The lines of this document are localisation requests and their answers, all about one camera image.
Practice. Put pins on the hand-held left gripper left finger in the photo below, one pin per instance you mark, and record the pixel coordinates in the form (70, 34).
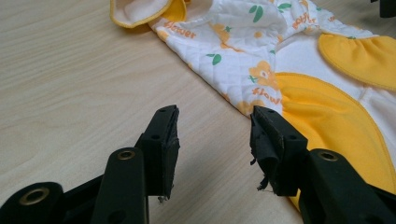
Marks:
(158, 149)

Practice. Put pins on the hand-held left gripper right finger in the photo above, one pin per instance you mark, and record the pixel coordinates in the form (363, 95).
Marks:
(280, 149)

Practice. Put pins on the black object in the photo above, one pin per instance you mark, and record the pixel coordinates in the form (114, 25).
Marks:
(387, 7)

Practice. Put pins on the white and yellow floral baby garment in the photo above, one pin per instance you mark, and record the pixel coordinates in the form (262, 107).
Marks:
(280, 62)

